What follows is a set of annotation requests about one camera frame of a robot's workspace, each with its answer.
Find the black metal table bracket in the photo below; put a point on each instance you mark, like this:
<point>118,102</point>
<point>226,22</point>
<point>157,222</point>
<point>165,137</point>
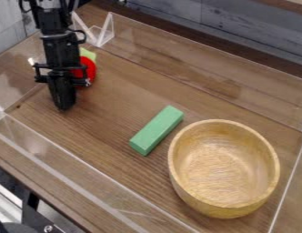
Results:
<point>33,218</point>

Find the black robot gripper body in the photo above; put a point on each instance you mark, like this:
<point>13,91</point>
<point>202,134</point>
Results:
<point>61,42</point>

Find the light wooden bowl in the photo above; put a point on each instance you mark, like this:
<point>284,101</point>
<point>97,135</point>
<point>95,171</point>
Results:
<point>225,168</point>

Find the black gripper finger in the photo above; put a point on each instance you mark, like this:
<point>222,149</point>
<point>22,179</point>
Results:
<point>62,90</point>

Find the clear acrylic tray wall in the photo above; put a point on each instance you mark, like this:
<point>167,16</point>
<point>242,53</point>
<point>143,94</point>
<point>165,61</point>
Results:
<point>71,155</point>

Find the green rectangular block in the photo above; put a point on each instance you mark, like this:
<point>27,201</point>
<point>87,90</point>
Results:
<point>157,129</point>

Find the clear acrylic corner bracket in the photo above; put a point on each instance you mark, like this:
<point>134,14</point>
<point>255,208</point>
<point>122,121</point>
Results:
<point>98,34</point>

